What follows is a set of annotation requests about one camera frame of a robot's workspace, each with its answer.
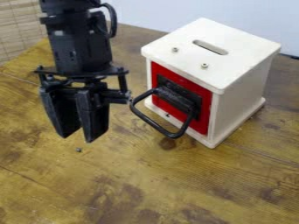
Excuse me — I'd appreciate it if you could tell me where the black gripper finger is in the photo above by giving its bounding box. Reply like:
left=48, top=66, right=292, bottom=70
left=76, top=90, right=109, bottom=143
left=40, top=87, right=80, bottom=138

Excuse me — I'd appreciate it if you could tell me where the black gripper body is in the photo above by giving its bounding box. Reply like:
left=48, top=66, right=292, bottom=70
left=35, top=12, right=131, bottom=104

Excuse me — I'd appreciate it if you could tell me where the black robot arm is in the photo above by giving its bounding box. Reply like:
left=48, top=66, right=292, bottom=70
left=35, top=0, right=131, bottom=142

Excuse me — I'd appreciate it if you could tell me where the red drawer front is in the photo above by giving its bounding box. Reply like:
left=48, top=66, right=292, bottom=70
left=151, top=62, right=212, bottom=135

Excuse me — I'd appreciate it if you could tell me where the white wooden box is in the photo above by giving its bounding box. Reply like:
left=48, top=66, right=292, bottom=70
left=141, top=17, right=280, bottom=148

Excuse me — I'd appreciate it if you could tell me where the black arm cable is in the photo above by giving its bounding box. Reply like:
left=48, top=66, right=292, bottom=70
left=95, top=2, right=119, bottom=39

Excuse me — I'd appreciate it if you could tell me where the black metal drawer handle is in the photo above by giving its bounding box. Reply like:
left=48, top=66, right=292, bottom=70
left=129, top=84, right=201, bottom=139

